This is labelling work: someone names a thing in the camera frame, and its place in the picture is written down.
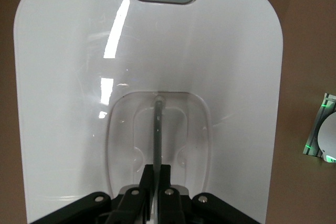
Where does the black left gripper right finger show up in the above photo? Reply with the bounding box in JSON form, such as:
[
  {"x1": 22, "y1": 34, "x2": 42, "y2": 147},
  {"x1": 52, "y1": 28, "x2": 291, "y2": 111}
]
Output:
[{"x1": 156, "y1": 165, "x2": 265, "y2": 224}]

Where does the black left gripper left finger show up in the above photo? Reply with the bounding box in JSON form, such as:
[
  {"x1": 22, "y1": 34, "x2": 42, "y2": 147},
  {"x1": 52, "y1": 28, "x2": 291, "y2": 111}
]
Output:
[{"x1": 28, "y1": 164, "x2": 156, "y2": 224}]

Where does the white box lid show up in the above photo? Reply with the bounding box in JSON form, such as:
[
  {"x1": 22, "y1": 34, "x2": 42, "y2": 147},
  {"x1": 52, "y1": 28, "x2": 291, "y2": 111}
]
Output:
[{"x1": 13, "y1": 0, "x2": 286, "y2": 224}]

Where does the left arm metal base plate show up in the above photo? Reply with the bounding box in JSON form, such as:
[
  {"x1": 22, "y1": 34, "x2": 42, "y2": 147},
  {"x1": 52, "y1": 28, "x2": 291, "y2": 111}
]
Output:
[{"x1": 302, "y1": 92, "x2": 336, "y2": 157}]

